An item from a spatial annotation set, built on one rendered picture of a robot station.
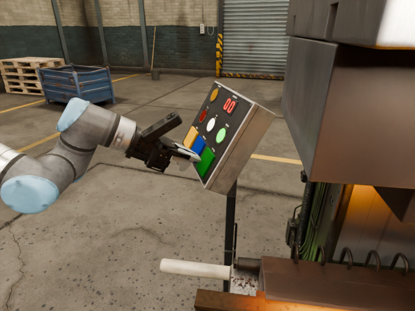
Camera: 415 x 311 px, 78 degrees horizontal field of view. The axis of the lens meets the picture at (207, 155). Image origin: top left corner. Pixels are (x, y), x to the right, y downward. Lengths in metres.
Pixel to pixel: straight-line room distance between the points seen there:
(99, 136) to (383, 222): 0.64
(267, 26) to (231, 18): 1.05
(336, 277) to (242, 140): 0.39
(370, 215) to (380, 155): 0.39
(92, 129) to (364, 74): 0.58
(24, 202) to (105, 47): 10.01
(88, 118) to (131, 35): 9.25
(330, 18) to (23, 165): 0.59
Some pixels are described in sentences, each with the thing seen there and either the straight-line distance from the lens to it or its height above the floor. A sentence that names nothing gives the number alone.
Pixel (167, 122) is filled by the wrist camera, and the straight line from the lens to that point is 0.69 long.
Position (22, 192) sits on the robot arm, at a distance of 0.63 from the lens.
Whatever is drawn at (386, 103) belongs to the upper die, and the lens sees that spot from 0.20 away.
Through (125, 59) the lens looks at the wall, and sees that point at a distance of 10.12.
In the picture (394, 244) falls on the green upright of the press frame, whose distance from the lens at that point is 0.66.
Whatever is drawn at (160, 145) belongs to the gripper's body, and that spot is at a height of 1.09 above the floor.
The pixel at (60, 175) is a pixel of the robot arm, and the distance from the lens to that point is 0.65.
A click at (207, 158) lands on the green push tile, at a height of 1.02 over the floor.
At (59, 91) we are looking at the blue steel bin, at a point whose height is 0.32.
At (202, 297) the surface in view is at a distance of 0.44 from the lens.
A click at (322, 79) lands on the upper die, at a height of 1.34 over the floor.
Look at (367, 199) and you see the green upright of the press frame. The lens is 0.57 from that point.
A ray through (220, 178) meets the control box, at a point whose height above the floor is 0.99.
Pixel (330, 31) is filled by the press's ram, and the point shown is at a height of 1.37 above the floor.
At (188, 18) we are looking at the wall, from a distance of 8.92.
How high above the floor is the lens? 1.37
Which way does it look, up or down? 26 degrees down
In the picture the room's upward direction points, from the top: straight up
